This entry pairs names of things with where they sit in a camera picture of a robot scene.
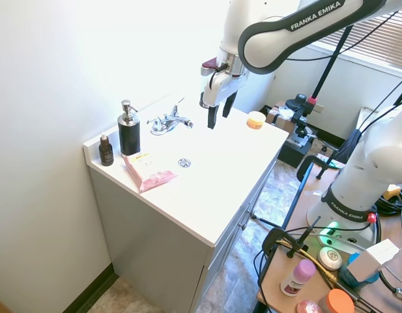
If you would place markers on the orange round lid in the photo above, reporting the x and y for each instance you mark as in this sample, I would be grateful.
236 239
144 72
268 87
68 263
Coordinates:
340 301

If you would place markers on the black C-clamp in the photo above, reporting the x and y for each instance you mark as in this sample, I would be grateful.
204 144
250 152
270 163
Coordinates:
285 241
309 168

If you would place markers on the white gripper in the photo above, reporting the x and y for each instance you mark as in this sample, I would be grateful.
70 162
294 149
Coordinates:
221 87

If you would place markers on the black camera stand pole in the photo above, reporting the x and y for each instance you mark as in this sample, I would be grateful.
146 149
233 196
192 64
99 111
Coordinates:
331 60

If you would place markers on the black soap dispenser chrome pump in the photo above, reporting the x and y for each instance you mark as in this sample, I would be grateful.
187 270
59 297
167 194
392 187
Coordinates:
129 132

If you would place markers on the white vanity cabinet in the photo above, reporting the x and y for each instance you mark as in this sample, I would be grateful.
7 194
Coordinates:
161 202

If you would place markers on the pink wipes packet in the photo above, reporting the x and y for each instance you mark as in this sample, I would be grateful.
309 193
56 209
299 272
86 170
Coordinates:
148 171

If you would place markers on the chrome sink drain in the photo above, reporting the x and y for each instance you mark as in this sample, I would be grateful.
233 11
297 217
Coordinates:
184 162

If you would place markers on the dark blue cloth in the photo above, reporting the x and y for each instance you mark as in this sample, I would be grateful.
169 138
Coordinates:
351 145

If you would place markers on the orange cream jar white lid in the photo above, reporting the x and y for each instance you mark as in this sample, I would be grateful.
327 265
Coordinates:
255 120

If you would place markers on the round white soap tin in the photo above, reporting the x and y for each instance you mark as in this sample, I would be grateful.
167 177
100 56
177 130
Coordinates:
330 257

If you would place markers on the window blinds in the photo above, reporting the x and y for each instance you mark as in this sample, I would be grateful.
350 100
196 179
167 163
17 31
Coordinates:
375 32

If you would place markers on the white cardboard box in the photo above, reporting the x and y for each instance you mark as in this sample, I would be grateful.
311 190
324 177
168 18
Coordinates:
373 259

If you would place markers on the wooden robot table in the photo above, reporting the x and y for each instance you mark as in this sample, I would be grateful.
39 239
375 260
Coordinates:
321 241

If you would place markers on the black equipment case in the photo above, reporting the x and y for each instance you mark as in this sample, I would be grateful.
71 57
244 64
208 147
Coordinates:
293 151

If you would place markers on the pink round soap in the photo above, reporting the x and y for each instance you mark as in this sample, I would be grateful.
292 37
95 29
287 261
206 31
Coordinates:
308 307

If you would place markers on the blue plastic cup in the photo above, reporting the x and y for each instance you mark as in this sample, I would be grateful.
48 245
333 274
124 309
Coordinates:
358 277

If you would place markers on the pink cap deodorant stick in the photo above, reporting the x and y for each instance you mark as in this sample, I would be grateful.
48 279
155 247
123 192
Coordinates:
297 278

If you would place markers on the small brown dropper bottle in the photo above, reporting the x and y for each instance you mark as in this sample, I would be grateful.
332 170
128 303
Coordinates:
106 152

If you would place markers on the white Franka Emika robot arm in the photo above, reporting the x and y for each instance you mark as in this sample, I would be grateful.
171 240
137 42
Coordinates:
360 156

